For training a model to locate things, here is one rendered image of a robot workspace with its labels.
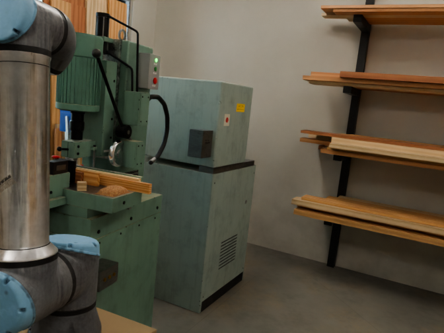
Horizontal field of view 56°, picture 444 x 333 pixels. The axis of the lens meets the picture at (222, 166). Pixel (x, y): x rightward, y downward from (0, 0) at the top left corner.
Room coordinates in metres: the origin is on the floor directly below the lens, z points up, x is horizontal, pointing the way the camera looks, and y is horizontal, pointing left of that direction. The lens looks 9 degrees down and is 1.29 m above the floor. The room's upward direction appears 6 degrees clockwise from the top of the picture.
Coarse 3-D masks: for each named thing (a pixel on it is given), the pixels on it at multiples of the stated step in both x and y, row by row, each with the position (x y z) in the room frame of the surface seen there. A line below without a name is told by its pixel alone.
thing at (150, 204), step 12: (144, 204) 1.92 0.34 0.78; (156, 204) 2.03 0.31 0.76; (60, 216) 1.59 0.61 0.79; (72, 216) 1.58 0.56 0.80; (96, 216) 1.60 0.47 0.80; (108, 216) 1.65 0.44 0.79; (120, 216) 1.74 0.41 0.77; (132, 216) 1.83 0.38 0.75; (144, 216) 1.93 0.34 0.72; (60, 228) 1.59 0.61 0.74; (72, 228) 1.57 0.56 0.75; (84, 228) 1.56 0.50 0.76; (96, 228) 1.58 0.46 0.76; (108, 228) 1.66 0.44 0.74; (120, 228) 1.74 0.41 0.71
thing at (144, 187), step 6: (102, 180) 1.71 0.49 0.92; (108, 180) 1.70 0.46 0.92; (114, 180) 1.70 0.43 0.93; (120, 180) 1.69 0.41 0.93; (126, 180) 1.68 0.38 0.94; (132, 180) 1.68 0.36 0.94; (126, 186) 1.68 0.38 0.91; (132, 186) 1.67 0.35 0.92; (138, 186) 1.66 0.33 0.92; (144, 186) 1.65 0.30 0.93; (150, 186) 1.65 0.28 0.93; (144, 192) 1.65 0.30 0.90; (150, 192) 1.65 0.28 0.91
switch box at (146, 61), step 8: (144, 56) 1.98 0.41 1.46; (152, 56) 1.99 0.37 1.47; (160, 56) 2.06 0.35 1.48; (144, 64) 1.98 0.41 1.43; (152, 64) 1.99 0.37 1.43; (144, 72) 1.98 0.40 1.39; (152, 72) 2.00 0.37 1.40; (144, 80) 1.98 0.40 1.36; (152, 80) 2.00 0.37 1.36; (144, 88) 1.98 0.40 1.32; (152, 88) 2.01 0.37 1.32
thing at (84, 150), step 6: (66, 144) 1.73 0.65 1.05; (72, 144) 1.72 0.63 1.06; (78, 144) 1.73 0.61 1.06; (84, 144) 1.77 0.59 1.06; (90, 144) 1.81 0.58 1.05; (72, 150) 1.72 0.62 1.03; (78, 150) 1.74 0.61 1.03; (84, 150) 1.77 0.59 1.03; (90, 150) 1.81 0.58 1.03; (66, 156) 1.73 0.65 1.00; (72, 156) 1.72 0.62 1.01; (78, 156) 1.74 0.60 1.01; (84, 156) 1.77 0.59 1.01; (90, 156) 1.81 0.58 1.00
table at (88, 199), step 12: (72, 192) 1.58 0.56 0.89; (84, 192) 1.56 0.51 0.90; (96, 192) 1.58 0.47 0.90; (132, 192) 1.64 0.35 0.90; (60, 204) 1.55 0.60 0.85; (72, 204) 1.58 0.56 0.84; (84, 204) 1.56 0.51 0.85; (96, 204) 1.54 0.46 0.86; (108, 204) 1.52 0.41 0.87; (120, 204) 1.57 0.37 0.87; (132, 204) 1.65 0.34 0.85
